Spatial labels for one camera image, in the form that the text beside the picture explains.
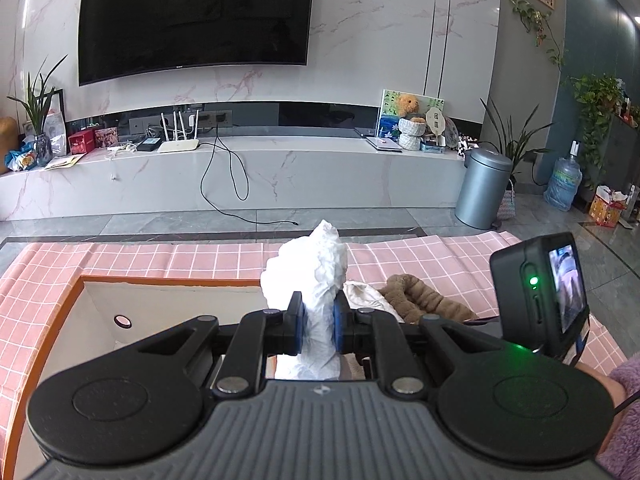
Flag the white wifi router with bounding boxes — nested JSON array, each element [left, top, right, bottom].
[[158, 112, 200, 153]]

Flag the pink checkered tablecloth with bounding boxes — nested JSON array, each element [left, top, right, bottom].
[[0, 231, 629, 480]]

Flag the brown knitted plush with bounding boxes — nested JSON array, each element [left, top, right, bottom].
[[378, 274, 478, 324]]

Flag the orange teddy bear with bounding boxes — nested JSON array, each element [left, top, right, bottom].
[[396, 93, 420, 118]]

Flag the red gift box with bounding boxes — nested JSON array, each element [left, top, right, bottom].
[[68, 128, 96, 155]]

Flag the hanging vine plant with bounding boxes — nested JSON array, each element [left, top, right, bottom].
[[510, 0, 565, 70]]

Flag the potted green grass plant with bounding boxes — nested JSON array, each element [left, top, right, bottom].
[[9, 55, 66, 167]]

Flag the white cloth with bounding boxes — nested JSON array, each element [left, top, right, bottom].
[[260, 220, 348, 380]]

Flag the grey metal trash can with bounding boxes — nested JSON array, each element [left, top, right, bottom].
[[454, 148, 512, 230]]

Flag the floor plant by bin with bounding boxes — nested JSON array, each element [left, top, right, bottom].
[[480, 98, 552, 223]]

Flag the orange white storage box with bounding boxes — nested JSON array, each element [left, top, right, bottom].
[[3, 278, 282, 479]]

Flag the blue water jug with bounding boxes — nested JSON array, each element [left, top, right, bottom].
[[544, 141, 582, 212]]

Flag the black action camera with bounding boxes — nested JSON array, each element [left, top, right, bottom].
[[489, 232, 590, 366]]

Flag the black wall television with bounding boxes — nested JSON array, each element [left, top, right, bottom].
[[77, 0, 312, 86]]

